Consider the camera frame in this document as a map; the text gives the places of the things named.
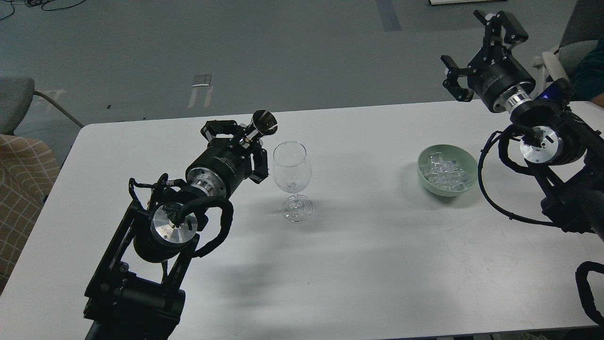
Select black cables on floor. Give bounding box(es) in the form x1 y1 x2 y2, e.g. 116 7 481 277
0 0 86 20

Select person in teal shirt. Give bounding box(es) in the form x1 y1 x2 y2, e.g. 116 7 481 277
571 36 604 108

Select steel double jigger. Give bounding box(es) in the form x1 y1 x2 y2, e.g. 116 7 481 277
244 110 278 142

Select green bowl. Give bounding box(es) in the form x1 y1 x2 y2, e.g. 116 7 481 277
416 144 478 197

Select grey white office chair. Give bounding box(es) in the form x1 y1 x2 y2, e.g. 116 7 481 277
532 0 604 90

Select clear ice cubes pile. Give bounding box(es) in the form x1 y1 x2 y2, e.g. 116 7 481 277
419 152 470 191

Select clear wine glass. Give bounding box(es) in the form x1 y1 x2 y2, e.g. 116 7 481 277
273 141 313 222

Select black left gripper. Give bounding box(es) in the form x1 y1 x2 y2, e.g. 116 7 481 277
185 120 269 198

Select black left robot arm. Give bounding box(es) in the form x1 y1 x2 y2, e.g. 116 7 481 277
84 110 278 340

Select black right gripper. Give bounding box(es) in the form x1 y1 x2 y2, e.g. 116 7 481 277
440 10 537 113

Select grey chair left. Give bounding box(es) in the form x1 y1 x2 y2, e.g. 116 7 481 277
0 76 84 136

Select checkered beige cushion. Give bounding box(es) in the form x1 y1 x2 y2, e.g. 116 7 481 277
0 134 60 291

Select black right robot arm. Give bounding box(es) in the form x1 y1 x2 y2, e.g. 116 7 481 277
441 9 604 238

